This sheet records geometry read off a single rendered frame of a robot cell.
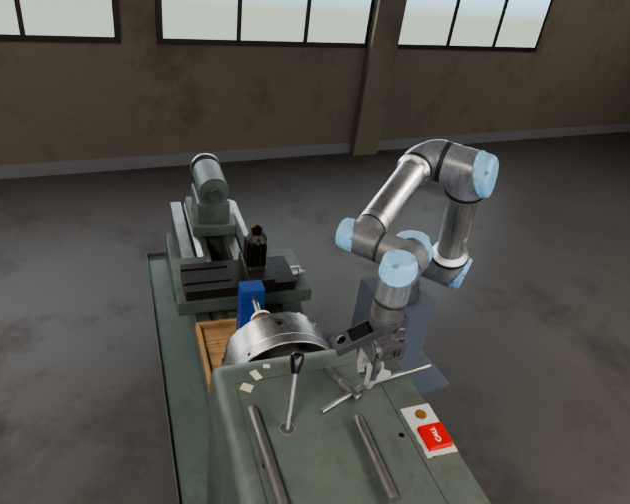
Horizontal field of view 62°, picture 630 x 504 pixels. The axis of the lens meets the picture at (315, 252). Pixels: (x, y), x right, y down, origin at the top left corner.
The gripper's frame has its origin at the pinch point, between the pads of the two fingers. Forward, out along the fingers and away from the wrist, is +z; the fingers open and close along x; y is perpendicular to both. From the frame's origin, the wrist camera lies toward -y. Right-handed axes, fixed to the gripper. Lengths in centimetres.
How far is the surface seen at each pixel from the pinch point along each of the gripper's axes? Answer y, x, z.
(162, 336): -40, 104, 73
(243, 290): -15, 59, 17
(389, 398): 5.2, -5.3, 2.1
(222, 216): -8, 135, 32
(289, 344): -12.1, 19.7, 4.7
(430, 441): 8.3, -19.3, 0.9
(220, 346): -23, 57, 39
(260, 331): -18.3, 26.6, 5.1
